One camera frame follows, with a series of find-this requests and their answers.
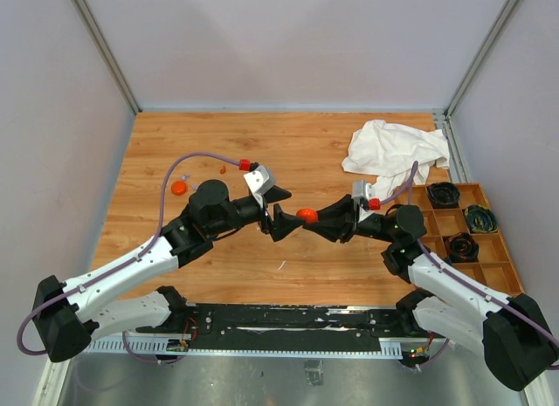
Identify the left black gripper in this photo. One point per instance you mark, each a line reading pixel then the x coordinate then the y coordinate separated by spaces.
pixel 282 223

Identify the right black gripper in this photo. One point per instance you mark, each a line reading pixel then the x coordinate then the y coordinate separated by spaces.
pixel 337 222

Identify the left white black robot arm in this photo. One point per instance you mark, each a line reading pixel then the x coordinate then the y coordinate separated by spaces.
pixel 69 314

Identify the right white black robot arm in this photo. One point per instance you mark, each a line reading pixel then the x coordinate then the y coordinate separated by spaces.
pixel 509 333

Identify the white crumpled cloth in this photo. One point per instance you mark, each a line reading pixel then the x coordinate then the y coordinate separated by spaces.
pixel 388 151

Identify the wooden compartment tray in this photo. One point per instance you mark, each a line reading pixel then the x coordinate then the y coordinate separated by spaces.
pixel 462 230

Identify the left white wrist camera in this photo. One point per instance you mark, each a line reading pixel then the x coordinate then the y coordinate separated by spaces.
pixel 260 180

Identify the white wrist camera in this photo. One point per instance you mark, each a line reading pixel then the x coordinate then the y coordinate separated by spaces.
pixel 260 180
pixel 361 193

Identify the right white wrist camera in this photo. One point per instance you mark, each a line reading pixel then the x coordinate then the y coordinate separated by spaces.
pixel 361 193

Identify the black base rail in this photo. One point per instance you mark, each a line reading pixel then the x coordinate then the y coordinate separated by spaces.
pixel 285 328

